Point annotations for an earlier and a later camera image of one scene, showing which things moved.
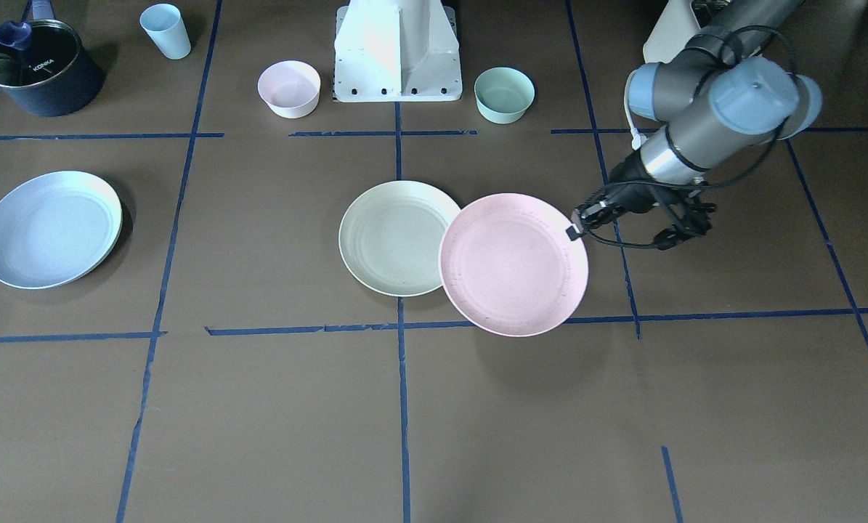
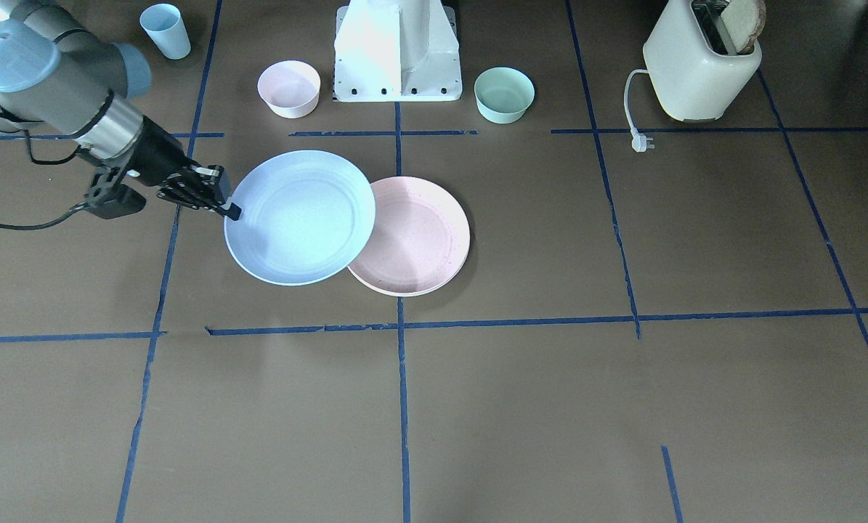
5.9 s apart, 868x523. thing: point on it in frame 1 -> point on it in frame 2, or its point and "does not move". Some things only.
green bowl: (503, 94) does not move
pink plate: (508, 264) -> (420, 238)
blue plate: (51, 229) -> (306, 215)
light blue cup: (164, 23) does not move
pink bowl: (290, 88) does not move
